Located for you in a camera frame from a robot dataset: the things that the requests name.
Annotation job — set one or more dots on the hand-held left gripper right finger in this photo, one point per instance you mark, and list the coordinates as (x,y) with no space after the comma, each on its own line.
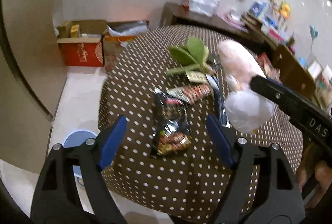
(219,141)

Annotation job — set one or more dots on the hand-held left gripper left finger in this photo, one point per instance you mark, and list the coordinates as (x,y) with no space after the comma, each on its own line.
(114,141)

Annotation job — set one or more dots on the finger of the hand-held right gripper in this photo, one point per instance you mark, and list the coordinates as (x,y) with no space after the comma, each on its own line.
(272,93)

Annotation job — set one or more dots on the red snack box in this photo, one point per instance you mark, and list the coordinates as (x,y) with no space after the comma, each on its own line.
(265,64)

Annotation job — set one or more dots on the white pink plastic bag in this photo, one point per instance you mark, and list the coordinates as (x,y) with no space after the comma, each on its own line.
(246,112)

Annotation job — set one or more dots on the blue round bin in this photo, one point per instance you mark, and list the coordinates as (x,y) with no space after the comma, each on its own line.
(75,141)

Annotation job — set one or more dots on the blue toothbrush package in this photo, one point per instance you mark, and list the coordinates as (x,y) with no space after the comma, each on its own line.
(219,94)

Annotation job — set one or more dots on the red patterned wrapper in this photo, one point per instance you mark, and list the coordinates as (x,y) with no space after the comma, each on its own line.
(193,93)

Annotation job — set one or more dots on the black snack packet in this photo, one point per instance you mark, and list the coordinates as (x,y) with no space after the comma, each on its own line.
(170,115)

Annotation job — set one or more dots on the round polka dot table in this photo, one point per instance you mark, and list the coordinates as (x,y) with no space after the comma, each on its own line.
(155,182)

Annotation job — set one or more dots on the small paper tag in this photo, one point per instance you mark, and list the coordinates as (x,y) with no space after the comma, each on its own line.
(196,76)

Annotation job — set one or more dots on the blue heart ornament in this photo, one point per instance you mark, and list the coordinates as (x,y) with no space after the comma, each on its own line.
(313,30)

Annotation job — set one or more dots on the stack of books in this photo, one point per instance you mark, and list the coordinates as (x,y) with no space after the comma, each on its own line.
(251,21)

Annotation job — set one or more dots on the pink papers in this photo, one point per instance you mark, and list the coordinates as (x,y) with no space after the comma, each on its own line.
(232,20)

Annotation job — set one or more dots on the yellow duck toy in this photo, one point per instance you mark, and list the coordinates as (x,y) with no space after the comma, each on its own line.
(284,9)

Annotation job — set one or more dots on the blue box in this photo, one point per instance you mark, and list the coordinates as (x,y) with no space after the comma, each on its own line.
(257,8)

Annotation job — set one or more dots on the orange cardboard box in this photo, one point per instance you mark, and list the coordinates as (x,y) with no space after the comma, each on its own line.
(111,54)

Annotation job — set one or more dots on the green leaves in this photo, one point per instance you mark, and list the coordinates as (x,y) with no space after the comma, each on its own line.
(193,50)

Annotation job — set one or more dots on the red cardboard box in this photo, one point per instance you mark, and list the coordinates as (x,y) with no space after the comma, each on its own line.
(80,54)

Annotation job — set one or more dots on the dark wooden desk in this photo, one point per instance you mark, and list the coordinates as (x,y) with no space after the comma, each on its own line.
(179,12)

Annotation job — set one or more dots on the white picture frame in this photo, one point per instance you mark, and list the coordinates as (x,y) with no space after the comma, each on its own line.
(314,67)

